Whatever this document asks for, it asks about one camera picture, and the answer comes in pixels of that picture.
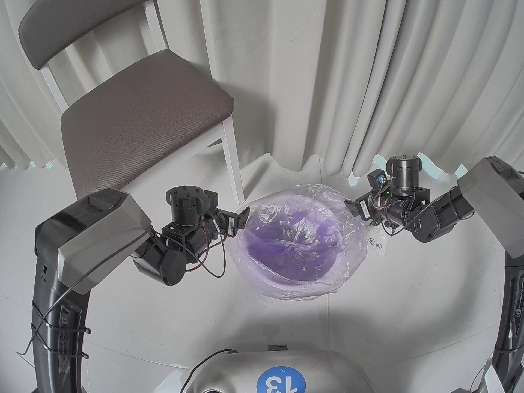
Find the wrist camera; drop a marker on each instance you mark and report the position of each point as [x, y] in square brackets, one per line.
[374, 180]
[212, 199]

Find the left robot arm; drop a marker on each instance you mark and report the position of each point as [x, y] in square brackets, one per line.
[94, 235]

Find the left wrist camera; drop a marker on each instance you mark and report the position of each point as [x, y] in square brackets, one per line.
[212, 199]

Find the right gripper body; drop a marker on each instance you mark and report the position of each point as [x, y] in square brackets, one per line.
[376, 207]

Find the clear printed wrapper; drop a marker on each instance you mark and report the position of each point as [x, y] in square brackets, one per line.
[378, 250]

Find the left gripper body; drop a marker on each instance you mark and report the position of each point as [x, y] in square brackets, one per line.
[219, 225]

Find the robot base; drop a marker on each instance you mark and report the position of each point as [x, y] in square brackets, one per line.
[327, 371]

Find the white trash bin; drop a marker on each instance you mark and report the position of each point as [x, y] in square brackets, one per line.
[294, 288]

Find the white curtain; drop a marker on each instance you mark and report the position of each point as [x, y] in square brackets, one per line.
[368, 55]

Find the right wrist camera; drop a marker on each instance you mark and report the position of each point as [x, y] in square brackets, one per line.
[374, 180]

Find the grey white chair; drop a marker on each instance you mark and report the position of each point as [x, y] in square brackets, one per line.
[143, 109]

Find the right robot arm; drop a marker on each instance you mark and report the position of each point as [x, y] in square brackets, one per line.
[491, 203]

